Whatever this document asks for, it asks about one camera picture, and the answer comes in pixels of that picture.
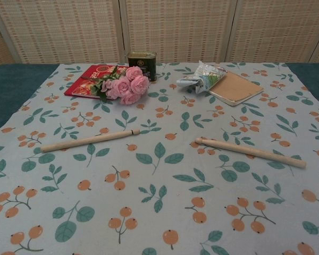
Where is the crumpled snack bag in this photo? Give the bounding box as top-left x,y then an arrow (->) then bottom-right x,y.
177,60 -> 229,95

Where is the woven folding screen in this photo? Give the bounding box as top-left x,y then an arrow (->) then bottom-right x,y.
0,0 -> 319,70

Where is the dark green tin can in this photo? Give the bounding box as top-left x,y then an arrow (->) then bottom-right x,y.
127,51 -> 157,82

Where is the pink artificial rose bouquet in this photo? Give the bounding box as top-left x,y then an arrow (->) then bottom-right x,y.
93,65 -> 151,105

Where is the brown worn notebook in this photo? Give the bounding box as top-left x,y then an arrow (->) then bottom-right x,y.
207,71 -> 264,107

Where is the floral printed tablecloth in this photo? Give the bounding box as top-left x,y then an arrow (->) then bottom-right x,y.
0,62 -> 319,255

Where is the red book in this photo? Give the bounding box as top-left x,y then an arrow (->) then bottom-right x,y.
64,64 -> 129,100

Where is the wooden stick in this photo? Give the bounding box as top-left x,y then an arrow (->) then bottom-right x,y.
40,129 -> 140,154
195,137 -> 307,169

